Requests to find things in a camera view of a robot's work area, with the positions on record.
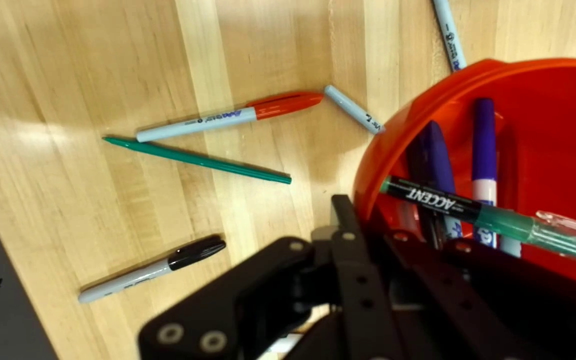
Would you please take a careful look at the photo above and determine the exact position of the black green accent highlighter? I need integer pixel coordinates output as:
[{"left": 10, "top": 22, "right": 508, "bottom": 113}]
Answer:
[{"left": 381, "top": 175, "right": 576, "bottom": 258}]

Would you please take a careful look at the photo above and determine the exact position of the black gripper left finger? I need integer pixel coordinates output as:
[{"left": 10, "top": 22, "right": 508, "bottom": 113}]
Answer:
[{"left": 138, "top": 193, "right": 403, "bottom": 360}]

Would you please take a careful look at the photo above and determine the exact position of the dark blue marker in mug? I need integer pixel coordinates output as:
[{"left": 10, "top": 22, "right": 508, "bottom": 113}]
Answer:
[{"left": 411, "top": 120, "right": 465, "bottom": 241}]

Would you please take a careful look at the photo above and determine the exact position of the green pen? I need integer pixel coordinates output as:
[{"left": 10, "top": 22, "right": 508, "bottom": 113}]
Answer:
[{"left": 103, "top": 135, "right": 293, "bottom": 184}]

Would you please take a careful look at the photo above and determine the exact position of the grey marker far green cap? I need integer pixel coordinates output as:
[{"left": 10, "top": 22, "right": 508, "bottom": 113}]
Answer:
[{"left": 433, "top": 0, "right": 466, "bottom": 71}]

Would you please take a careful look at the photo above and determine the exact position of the orange mug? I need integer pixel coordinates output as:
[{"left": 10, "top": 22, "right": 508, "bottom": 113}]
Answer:
[{"left": 352, "top": 55, "right": 576, "bottom": 295}]

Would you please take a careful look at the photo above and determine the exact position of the grey marker green cap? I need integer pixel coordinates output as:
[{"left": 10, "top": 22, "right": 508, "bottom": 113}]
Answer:
[
  {"left": 433, "top": 0, "right": 466, "bottom": 71},
  {"left": 324, "top": 84, "right": 383, "bottom": 133}
]

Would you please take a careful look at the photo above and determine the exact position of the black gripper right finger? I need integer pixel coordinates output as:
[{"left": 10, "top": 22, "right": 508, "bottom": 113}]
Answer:
[{"left": 369, "top": 229, "right": 576, "bottom": 360}]

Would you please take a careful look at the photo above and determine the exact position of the grey marker black cap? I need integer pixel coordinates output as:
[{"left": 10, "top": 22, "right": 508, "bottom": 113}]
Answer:
[{"left": 78, "top": 233, "right": 226, "bottom": 303}]

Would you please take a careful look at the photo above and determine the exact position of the purple marker in mug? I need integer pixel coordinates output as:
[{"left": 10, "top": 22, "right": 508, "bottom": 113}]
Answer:
[{"left": 473, "top": 98, "right": 523, "bottom": 258}]

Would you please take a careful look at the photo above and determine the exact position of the grey marker red cap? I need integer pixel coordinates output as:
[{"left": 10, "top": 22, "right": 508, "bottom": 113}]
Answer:
[{"left": 137, "top": 92, "right": 322, "bottom": 141}]

